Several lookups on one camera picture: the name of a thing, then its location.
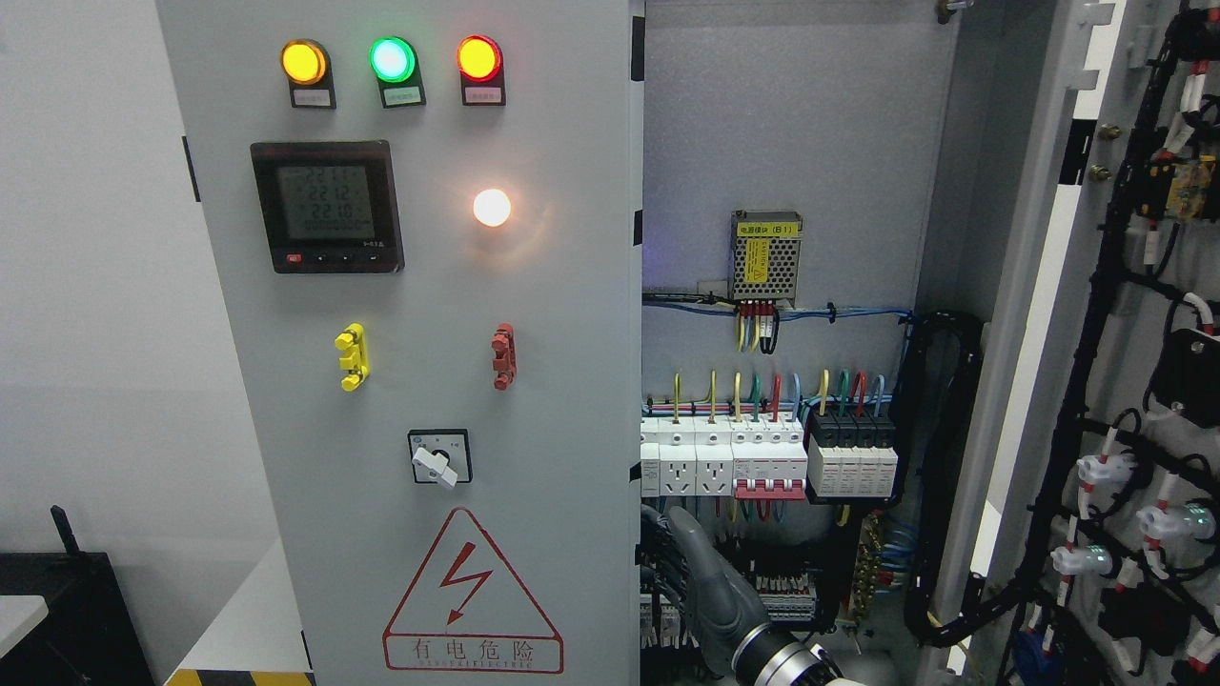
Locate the grey robotic right hand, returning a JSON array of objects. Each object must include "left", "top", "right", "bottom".
[{"left": 641, "top": 505, "right": 770, "bottom": 675}]

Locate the grey cabinet door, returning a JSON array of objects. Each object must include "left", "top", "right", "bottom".
[
  {"left": 967, "top": 1, "right": 1218, "bottom": 685},
  {"left": 156, "top": 1, "right": 643, "bottom": 685}
]

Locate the lower relay terminal row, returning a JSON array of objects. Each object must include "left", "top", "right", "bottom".
[{"left": 638, "top": 540, "right": 821, "bottom": 651}]

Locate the white socket and breaker row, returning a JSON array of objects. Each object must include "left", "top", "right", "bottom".
[{"left": 641, "top": 415, "right": 806, "bottom": 500}]

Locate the brass right ground busbar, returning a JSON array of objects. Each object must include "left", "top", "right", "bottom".
[{"left": 848, "top": 511, "right": 885, "bottom": 625}]

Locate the black white surge protector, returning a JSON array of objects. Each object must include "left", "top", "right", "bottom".
[{"left": 804, "top": 410, "right": 899, "bottom": 502}]

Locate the red electric hazard warning sticker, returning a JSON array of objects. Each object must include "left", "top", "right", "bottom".
[{"left": 382, "top": 507, "right": 565, "bottom": 675}]

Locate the metal mesh power supply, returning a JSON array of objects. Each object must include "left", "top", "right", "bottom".
[{"left": 730, "top": 210, "right": 803, "bottom": 301}]

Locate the white glowing indicator lamp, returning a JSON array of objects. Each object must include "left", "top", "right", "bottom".
[{"left": 472, "top": 188, "right": 512, "bottom": 229}]

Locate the black digital power meter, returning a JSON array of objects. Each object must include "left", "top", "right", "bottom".
[{"left": 250, "top": 140, "right": 404, "bottom": 273}]

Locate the red indicator lamp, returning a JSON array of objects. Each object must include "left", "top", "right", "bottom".
[{"left": 458, "top": 34, "right": 506, "bottom": 106}]

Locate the green indicator lamp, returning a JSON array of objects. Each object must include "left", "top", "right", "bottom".
[{"left": 368, "top": 35, "right": 426, "bottom": 109}]

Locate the black box with antenna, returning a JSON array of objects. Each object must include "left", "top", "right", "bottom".
[{"left": 1, "top": 505, "right": 155, "bottom": 685}]

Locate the yellow indicator lamp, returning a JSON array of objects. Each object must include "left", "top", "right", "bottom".
[{"left": 281, "top": 39, "right": 336, "bottom": 110}]

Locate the white rotary selector switch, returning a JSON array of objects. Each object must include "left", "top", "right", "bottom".
[{"left": 407, "top": 428, "right": 475, "bottom": 489}]

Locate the black right cable loom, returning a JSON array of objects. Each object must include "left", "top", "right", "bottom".
[{"left": 891, "top": 311, "right": 1035, "bottom": 649}]

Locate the red terminal post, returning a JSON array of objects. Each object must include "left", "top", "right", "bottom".
[{"left": 490, "top": 322, "right": 519, "bottom": 391}]

